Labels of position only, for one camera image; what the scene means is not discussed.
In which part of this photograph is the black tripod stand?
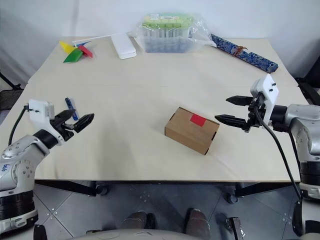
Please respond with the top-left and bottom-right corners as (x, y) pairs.
(0, 70), (25, 111)

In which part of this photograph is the black caster wheel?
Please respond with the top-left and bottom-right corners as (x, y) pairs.
(96, 184), (110, 196)
(225, 192), (239, 204)

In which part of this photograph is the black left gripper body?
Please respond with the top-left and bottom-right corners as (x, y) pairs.
(49, 114), (76, 142)

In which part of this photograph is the black equipment frame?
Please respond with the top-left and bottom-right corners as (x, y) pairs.
(294, 56), (320, 106)

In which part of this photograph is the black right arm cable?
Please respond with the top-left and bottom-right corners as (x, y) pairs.
(253, 99), (305, 237)

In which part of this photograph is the dark brown rounded shape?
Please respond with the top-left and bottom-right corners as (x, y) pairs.
(121, 211), (156, 230)
(184, 208), (211, 240)

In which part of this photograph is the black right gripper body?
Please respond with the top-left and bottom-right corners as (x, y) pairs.
(241, 92), (267, 134)

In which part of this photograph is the brown cardboard box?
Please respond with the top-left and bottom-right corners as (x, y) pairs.
(164, 106), (221, 156)

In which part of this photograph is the colourful pinwheel with white stick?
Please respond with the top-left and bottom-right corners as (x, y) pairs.
(59, 33), (118, 64)

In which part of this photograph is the red tape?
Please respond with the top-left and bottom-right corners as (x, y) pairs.
(189, 113), (207, 126)

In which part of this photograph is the black table frame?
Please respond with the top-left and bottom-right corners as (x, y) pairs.
(34, 179), (301, 201)

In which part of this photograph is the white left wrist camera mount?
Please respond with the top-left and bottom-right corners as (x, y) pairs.
(26, 99), (64, 147)

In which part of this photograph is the clear plastic bag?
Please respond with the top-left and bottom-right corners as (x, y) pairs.
(126, 11), (217, 55)

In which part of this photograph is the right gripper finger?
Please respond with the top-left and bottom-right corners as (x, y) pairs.
(214, 114), (247, 130)
(225, 95), (253, 107)

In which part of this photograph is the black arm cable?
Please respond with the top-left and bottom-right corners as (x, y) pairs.
(8, 105), (31, 146)
(253, 99), (305, 237)

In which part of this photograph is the tube rack with green lid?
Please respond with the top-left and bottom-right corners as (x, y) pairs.
(141, 13), (195, 54)

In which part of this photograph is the grey curved robot torso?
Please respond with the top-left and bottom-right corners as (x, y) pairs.
(72, 227), (188, 240)

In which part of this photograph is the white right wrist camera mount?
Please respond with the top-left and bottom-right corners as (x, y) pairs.
(249, 73), (280, 127)

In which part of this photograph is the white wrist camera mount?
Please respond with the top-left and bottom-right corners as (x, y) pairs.
(26, 99), (64, 147)
(249, 73), (280, 127)

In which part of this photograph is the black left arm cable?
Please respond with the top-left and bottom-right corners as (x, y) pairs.
(8, 105), (31, 146)

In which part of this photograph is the white flat case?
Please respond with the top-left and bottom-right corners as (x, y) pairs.
(109, 33), (138, 60)

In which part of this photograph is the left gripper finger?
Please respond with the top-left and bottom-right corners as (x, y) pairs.
(57, 108), (76, 120)
(72, 113), (95, 134)

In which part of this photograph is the long blue patterned box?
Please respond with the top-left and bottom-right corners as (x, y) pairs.
(210, 33), (279, 74)

